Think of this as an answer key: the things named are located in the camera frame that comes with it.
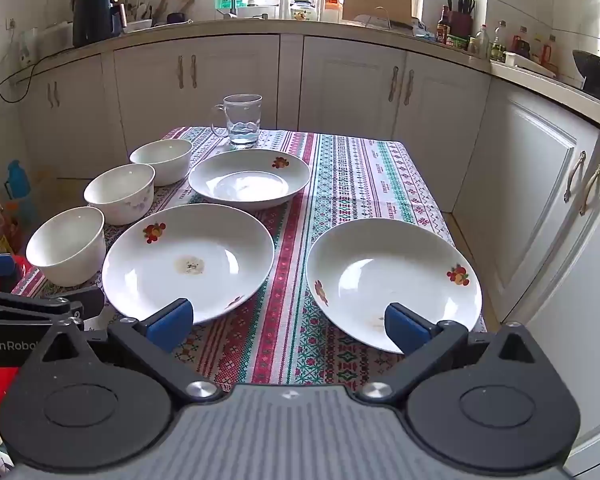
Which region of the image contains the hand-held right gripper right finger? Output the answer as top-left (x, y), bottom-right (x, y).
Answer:
top-left (356, 302), bottom-right (552, 404)

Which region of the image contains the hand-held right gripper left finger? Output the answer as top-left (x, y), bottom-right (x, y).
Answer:
top-left (34, 298), bottom-right (223, 404)

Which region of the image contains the plain white bowl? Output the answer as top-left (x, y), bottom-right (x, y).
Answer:
top-left (129, 138), bottom-right (194, 187)
top-left (26, 206), bottom-right (107, 287)

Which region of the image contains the white plate with flower print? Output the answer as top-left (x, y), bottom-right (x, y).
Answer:
top-left (101, 203), bottom-right (276, 326)
top-left (187, 148), bottom-right (312, 212)
top-left (305, 217), bottom-right (483, 356)

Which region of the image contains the white bowl with faint print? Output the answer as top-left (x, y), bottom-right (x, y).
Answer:
top-left (83, 162), bottom-right (157, 226)

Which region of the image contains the blue spray bottle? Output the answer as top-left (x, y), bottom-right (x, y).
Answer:
top-left (5, 160), bottom-right (37, 226)

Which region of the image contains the patterned striped tablecloth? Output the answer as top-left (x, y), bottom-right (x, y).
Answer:
top-left (10, 126), bottom-right (488, 387)

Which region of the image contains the clear glass mug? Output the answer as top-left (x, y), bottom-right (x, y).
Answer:
top-left (210, 93), bottom-right (263, 149)

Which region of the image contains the black air fryer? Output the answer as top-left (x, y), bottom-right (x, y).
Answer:
top-left (71, 0), bottom-right (127, 48)

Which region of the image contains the white plastic tray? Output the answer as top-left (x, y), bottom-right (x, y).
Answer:
top-left (504, 51), bottom-right (560, 79)

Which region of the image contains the yellow oil bottle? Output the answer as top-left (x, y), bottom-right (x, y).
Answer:
top-left (490, 20), bottom-right (508, 63)

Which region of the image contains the dark sauce bottle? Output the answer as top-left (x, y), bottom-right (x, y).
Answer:
top-left (437, 6), bottom-right (453, 43)

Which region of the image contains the dark knife block with knives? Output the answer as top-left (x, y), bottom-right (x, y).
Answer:
top-left (446, 0), bottom-right (476, 37)

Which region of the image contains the black wok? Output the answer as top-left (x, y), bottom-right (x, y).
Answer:
top-left (572, 34), bottom-right (600, 107)

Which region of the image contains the brown cardboard sheet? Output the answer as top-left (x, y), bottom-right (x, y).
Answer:
top-left (342, 0), bottom-right (413, 26)

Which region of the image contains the black power cable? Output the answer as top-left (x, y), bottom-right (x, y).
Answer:
top-left (0, 35), bottom-right (103, 106)

